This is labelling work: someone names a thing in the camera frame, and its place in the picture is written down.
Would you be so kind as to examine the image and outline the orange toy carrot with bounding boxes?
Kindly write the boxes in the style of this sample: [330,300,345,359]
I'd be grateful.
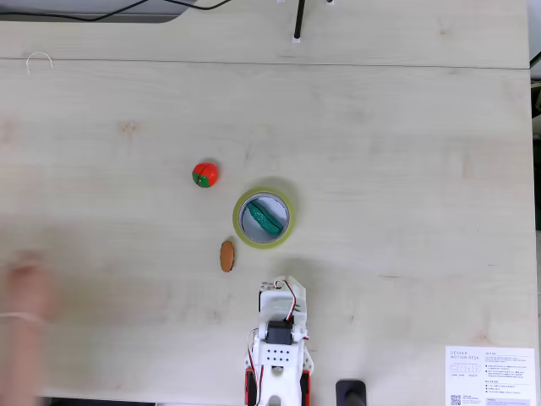
[219,239,236,273]

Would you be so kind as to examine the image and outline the white printed paper sheet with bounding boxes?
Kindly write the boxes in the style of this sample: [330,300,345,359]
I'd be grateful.
[445,345,536,406]

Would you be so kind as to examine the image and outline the grey mat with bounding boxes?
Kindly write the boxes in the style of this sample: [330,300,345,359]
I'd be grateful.
[0,8,183,25]

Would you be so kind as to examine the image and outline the black cable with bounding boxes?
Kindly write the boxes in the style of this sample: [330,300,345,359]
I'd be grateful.
[0,0,232,23]

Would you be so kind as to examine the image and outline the green toy cucumber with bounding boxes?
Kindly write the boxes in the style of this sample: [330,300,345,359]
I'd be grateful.
[246,201,284,236]

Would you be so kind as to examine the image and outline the black stand pole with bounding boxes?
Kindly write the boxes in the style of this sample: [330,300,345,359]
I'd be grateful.
[291,0,307,46]

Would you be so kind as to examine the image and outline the black desk clamp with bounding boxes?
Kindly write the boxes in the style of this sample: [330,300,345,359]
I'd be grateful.
[335,379,367,406]

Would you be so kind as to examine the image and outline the thin white wire hook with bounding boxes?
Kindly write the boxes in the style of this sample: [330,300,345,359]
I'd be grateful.
[25,51,54,76]

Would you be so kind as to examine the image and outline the yellow-green tape roll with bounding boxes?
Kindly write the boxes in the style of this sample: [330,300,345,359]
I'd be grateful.
[232,188,297,250]

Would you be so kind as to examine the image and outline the red green toy tomato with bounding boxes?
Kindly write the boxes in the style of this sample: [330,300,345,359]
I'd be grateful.
[192,162,220,189]

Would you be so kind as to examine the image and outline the person's hand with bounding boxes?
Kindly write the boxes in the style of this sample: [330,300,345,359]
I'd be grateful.
[0,249,58,325]

